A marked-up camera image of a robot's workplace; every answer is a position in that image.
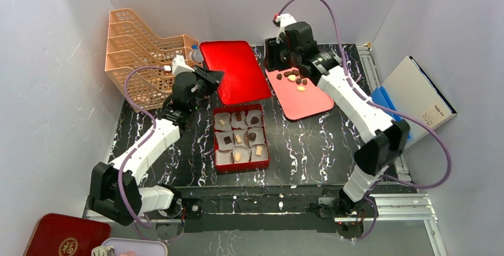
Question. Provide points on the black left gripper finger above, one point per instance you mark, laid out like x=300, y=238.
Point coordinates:
x=205, y=74
x=204, y=89

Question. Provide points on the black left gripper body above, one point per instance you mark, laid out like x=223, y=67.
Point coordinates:
x=205, y=79

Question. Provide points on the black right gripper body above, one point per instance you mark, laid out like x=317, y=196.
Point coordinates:
x=275, y=57

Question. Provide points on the red tin lid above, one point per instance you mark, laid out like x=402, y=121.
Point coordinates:
x=243, y=80

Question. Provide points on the brown rectangular chocolate bottom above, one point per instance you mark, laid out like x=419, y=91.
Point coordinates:
x=238, y=116

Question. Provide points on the pink plastic tray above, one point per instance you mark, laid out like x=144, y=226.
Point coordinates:
x=298, y=105

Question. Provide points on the dark square chocolate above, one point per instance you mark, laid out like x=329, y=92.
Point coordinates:
x=228, y=140

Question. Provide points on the red chocolate box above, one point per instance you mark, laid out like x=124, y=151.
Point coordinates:
x=223, y=157

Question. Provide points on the white rectangular chocolate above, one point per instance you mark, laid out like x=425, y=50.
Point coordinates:
x=258, y=150

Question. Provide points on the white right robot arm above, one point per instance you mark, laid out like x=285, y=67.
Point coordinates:
x=384, y=138

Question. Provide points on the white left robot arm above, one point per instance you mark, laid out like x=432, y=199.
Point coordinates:
x=114, y=187

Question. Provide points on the plastic water bottle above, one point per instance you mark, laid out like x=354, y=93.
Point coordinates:
x=196, y=55

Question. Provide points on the blue folder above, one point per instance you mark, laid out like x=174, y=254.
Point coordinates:
x=381, y=97

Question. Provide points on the dark red round tin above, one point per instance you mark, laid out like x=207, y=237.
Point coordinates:
x=58, y=234

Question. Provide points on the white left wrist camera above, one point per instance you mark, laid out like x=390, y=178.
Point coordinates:
x=181, y=65

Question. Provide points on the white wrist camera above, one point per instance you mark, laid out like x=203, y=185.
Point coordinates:
x=181, y=65
x=281, y=21

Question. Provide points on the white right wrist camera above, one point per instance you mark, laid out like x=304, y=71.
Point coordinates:
x=281, y=21

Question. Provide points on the aluminium rail frame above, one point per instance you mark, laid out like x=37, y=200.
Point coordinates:
x=311, y=158

